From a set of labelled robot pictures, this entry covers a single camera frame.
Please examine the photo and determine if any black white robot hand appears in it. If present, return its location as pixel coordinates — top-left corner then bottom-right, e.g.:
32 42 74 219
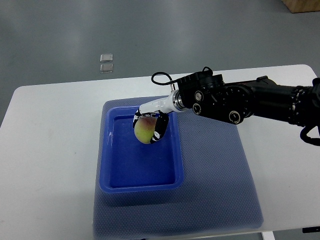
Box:
132 90 187 144

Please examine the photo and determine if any green red peach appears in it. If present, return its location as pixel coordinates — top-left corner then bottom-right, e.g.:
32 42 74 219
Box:
134 116 157 144

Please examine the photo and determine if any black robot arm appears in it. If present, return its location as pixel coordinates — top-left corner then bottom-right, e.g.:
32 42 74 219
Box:
167 66 320 146

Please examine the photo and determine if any lower metal floor plate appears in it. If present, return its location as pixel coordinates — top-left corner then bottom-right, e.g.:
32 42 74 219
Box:
100 63 114 73

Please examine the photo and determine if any metal floor plate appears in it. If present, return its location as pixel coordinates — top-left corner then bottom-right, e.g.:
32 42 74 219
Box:
100 63 114 73
100 53 113 63

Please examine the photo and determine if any upper metal floor plate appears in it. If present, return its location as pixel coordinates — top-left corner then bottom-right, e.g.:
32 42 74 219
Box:
100 53 113 63

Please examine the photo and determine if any blue plastic tray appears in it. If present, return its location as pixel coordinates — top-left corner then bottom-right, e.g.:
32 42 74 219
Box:
98 106 184 194

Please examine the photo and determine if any blue grey mesh mat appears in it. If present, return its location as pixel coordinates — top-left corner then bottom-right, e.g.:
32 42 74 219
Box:
93 97 264 240

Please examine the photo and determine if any white table leg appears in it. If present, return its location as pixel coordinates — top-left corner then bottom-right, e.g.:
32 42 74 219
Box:
261 231 275 240

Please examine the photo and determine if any wooden box corner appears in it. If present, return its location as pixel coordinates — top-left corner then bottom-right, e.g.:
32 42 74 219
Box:
281 0 320 14

